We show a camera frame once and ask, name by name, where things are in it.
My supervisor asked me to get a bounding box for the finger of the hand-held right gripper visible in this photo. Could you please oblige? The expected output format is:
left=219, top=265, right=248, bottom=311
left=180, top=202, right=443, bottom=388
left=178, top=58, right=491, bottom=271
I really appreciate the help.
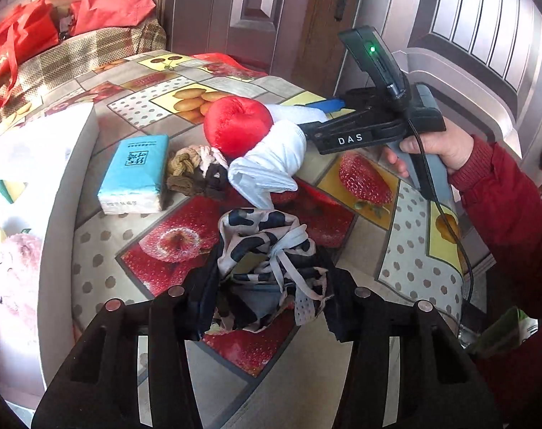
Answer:
left=300, top=115, right=406, bottom=156
left=304, top=89, right=388, bottom=119

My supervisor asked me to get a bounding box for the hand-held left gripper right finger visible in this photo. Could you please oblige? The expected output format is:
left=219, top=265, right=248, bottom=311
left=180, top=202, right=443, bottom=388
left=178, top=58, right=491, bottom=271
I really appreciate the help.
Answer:
left=324, top=263, right=504, bottom=429

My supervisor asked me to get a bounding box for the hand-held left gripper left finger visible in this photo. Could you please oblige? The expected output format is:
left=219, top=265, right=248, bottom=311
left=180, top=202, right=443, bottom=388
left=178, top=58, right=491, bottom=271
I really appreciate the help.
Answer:
left=31, top=268, right=222, bottom=429

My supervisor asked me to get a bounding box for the black white patterned cloth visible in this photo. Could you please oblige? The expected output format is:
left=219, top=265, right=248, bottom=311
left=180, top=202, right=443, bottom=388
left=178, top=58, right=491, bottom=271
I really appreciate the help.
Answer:
left=192, top=208, right=352, bottom=342

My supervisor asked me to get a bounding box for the white box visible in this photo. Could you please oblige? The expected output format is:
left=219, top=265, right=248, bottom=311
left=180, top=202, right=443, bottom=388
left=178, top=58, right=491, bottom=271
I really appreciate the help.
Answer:
left=0, top=103, right=101, bottom=394

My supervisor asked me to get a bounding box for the person's right forearm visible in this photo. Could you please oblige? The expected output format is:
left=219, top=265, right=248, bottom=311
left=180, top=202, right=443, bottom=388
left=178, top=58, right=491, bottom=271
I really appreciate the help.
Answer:
left=447, top=134, right=542, bottom=322

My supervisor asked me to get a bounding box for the person's right hand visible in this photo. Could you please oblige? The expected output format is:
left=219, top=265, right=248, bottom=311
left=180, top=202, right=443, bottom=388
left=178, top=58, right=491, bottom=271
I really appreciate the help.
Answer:
left=382, top=120, right=477, bottom=179

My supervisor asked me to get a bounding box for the fruit print tablecloth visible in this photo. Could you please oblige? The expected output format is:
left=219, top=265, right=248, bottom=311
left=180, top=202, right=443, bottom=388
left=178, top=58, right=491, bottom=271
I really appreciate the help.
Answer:
left=0, top=51, right=477, bottom=429

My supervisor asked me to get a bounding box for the brown metal door leaf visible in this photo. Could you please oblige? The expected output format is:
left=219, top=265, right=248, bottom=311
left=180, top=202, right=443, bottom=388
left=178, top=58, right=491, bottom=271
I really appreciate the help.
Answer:
left=369, top=0, right=542, bottom=278
left=141, top=0, right=374, bottom=99

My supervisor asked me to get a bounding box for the red gift bag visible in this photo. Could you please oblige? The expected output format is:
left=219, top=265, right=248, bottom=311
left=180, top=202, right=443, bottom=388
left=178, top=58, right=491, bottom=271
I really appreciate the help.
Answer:
left=192, top=52, right=269, bottom=81

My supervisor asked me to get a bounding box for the pale pink knotted stocking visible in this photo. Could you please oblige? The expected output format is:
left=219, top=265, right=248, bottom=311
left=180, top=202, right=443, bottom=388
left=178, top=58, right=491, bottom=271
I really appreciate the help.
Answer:
left=195, top=143, right=229, bottom=173

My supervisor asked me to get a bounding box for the green white packet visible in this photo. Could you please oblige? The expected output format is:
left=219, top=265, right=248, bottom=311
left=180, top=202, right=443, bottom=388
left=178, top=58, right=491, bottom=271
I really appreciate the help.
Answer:
left=474, top=306, right=540, bottom=358

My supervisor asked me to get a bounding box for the dark brown knotted stocking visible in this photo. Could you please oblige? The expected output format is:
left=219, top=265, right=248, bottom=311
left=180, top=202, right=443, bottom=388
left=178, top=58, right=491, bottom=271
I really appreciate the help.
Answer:
left=163, top=165, right=229, bottom=199

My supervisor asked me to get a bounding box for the teal tissue packet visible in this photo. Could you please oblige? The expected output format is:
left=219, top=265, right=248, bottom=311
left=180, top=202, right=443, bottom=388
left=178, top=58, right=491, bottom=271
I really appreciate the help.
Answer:
left=96, top=134, right=170, bottom=214

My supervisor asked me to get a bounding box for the tan knotted stocking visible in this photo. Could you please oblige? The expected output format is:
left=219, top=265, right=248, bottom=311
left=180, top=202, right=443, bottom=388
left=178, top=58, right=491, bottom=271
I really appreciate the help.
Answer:
left=166, top=145, right=209, bottom=193

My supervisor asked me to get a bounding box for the person's red jacket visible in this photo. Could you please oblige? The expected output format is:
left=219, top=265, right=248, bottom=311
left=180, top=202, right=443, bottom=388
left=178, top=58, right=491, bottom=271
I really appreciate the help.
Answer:
left=470, top=317, right=542, bottom=429

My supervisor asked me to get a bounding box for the pink plush toy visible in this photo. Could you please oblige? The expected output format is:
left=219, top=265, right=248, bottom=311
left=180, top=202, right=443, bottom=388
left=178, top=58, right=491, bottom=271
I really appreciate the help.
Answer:
left=0, top=223, right=43, bottom=367

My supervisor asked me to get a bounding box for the clear plastic bag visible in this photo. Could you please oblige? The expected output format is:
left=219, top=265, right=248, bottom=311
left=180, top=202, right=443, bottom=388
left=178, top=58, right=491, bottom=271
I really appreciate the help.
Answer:
left=0, top=132, right=75, bottom=179

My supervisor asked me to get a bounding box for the red fabric bag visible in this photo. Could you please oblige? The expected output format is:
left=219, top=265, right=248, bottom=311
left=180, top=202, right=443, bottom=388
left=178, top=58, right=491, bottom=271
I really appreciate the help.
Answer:
left=69, top=0, right=157, bottom=36

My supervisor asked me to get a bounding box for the plaid cushion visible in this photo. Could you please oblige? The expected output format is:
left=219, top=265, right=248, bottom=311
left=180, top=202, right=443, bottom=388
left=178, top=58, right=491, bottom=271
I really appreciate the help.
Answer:
left=0, top=24, right=168, bottom=130

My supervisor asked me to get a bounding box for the black cable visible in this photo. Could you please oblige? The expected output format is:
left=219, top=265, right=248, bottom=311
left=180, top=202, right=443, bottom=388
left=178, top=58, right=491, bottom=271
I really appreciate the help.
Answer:
left=387, top=83, right=475, bottom=309

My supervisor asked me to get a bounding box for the red bag with handles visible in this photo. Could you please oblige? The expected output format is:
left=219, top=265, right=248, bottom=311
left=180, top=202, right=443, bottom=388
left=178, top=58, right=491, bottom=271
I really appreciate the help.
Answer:
left=0, top=0, right=61, bottom=108

